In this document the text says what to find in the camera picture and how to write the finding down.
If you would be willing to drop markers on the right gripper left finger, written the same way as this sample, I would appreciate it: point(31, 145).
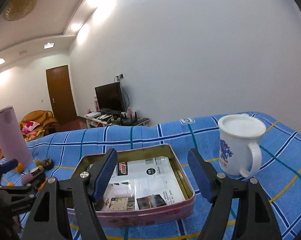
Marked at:
point(48, 218)

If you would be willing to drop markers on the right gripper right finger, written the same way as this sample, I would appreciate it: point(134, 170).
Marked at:
point(255, 218)

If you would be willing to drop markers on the purple round turnip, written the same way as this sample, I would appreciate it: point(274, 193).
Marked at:
point(26, 178)

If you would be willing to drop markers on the cut purple fruit piece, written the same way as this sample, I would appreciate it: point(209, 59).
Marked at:
point(37, 170)

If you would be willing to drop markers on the small green-brown fruit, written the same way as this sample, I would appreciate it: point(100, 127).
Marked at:
point(38, 162)

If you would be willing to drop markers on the blue plaid cloth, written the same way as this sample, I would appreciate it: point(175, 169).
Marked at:
point(280, 174)

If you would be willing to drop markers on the dark mangosteen half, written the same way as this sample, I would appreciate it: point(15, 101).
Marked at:
point(47, 164)

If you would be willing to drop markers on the purple cylindrical container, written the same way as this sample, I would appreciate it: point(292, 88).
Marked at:
point(12, 143)

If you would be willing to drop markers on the pink metal tin tray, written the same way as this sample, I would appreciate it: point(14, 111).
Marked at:
point(157, 215)

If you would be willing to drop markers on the white ceramic mug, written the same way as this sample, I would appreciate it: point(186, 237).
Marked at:
point(239, 150)

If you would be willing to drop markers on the pink floral cushion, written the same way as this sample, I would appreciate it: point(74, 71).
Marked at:
point(30, 126)

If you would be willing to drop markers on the orange leather armchair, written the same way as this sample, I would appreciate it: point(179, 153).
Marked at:
point(45, 119)

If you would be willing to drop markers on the printed paper liner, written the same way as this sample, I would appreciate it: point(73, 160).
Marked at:
point(141, 184)

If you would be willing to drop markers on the white TV stand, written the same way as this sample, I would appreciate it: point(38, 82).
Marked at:
point(106, 120)

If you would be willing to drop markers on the white set-top box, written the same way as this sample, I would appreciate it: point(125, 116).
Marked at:
point(93, 115)

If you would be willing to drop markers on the pink bottle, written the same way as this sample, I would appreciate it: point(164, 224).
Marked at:
point(96, 104)

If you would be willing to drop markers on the black wifi router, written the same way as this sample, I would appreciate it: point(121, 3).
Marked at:
point(129, 119)

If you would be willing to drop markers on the brown wooden door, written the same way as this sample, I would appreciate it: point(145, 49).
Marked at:
point(61, 98)

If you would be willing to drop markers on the black television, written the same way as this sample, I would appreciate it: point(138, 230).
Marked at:
point(110, 97)

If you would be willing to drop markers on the gold ceiling medallion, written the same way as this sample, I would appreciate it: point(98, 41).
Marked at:
point(18, 9)

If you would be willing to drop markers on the wall power socket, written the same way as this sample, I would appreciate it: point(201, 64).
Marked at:
point(120, 76)

